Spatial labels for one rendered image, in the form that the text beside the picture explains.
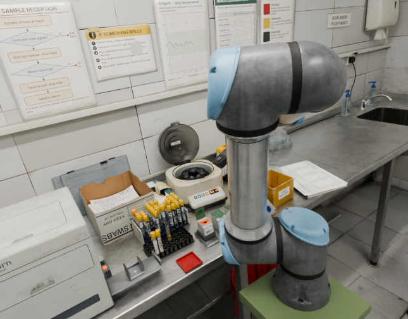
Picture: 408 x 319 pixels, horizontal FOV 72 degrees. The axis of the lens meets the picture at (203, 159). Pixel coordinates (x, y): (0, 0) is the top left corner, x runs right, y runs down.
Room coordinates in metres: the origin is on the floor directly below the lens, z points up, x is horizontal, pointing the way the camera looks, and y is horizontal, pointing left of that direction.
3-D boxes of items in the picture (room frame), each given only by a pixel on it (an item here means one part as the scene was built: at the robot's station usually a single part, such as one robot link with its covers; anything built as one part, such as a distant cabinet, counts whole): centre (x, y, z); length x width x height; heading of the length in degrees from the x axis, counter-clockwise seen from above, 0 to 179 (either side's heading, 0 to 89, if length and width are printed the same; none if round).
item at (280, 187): (1.07, -0.28, 0.92); 0.13 x 0.13 x 0.10; 33
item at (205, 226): (0.85, 0.02, 0.92); 0.05 x 0.04 x 0.06; 29
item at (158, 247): (0.84, 0.17, 0.93); 0.17 x 0.09 x 0.11; 121
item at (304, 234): (0.56, -0.22, 1.07); 0.13 x 0.12 x 0.14; 83
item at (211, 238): (0.85, 0.02, 0.89); 0.09 x 0.05 x 0.04; 29
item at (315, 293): (0.56, -0.22, 0.95); 0.15 x 0.15 x 0.10
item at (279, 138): (1.69, -0.48, 0.94); 0.20 x 0.17 x 0.14; 99
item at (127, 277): (0.67, 0.28, 0.92); 0.21 x 0.07 x 0.05; 121
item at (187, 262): (0.74, 0.09, 0.88); 0.07 x 0.07 x 0.01; 31
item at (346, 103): (2.15, -1.18, 0.97); 0.08 x 0.07 x 0.20; 125
